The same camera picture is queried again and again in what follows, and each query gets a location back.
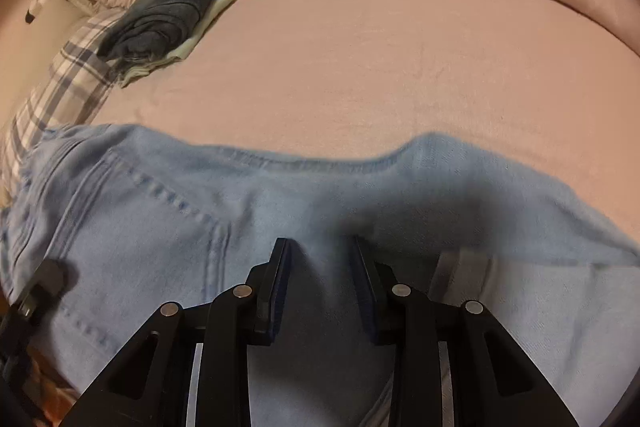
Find plaid pillow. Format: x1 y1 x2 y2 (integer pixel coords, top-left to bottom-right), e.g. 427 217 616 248
0 9 126 188

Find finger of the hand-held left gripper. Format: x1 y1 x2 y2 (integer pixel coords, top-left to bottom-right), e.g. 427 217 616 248
14 258 67 320

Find pink bed sheet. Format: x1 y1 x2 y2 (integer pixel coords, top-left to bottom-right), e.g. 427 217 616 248
0 0 640 253

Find folded dark blue jeans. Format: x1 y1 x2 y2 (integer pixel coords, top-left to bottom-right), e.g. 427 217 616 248
96 0 230 62

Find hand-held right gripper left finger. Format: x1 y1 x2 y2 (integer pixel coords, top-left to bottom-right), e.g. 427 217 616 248
57 237 291 427

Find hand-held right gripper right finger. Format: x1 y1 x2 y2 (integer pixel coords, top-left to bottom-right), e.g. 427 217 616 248
350 234 581 427

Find folded pale yellow cloth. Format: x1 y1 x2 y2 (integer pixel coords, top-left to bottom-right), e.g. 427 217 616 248
117 0 238 88

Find light blue jeans pants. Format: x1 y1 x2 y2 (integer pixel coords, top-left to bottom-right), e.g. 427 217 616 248
0 124 640 427

